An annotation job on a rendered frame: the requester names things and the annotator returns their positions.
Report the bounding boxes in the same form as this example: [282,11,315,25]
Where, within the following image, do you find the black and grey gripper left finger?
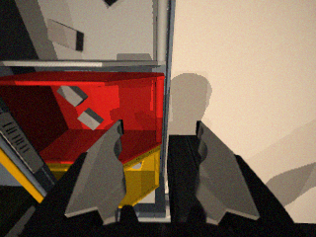
[19,119,126,237]

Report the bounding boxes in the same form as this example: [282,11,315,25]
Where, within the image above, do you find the red bin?
[0,71,165,164]

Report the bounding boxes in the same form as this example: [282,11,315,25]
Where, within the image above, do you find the dark grey metal shelf rack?
[0,0,176,218]

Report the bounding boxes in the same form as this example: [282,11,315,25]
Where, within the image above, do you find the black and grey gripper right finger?
[195,120,303,237]

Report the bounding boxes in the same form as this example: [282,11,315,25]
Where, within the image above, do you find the yellow open bin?
[45,145,161,207]

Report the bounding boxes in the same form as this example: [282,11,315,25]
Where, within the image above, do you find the grey metal disc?
[131,162,142,169]

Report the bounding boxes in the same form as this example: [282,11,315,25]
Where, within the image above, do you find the yellow flat bar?
[0,147,44,202]

